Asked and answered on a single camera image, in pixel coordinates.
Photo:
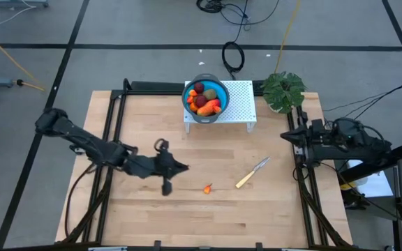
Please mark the yellow orange pear with stem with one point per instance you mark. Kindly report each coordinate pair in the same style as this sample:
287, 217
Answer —
207, 189

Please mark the blue collapsible bowl grey rim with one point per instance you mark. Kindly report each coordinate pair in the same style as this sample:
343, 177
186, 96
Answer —
204, 120

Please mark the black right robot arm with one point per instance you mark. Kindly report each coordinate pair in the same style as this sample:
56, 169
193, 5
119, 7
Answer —
354, 146

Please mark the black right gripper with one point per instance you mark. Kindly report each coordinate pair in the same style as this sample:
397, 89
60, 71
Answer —
314, 141

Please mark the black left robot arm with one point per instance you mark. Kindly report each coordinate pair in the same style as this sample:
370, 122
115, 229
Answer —
82, 139

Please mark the white perforated shelf riser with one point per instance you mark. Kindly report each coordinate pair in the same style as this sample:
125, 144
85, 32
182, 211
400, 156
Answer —
243, 101

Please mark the red yellow pear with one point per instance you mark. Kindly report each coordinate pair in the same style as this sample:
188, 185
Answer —
190, 100

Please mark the black diagonal support beam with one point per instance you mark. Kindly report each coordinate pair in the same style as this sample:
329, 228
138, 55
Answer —
372, 170

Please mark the brown green kiwi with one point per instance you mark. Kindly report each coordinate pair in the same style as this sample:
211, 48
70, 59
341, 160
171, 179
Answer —
209, 94

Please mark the black metal rig frame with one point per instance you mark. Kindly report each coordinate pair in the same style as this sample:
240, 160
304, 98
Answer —
152, 87

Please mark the dark red pomegranate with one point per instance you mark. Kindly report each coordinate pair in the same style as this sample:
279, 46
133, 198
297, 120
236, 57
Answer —
201, 101
199, 87

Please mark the yellow orange fruit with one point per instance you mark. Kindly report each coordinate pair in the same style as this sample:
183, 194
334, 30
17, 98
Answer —
217, 109

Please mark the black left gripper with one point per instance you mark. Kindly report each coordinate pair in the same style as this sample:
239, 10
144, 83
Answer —
148, 167

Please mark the white box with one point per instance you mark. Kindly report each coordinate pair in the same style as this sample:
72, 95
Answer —
377, 183

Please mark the green plant in white pot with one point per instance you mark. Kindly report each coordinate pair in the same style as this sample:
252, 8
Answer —
283, 90

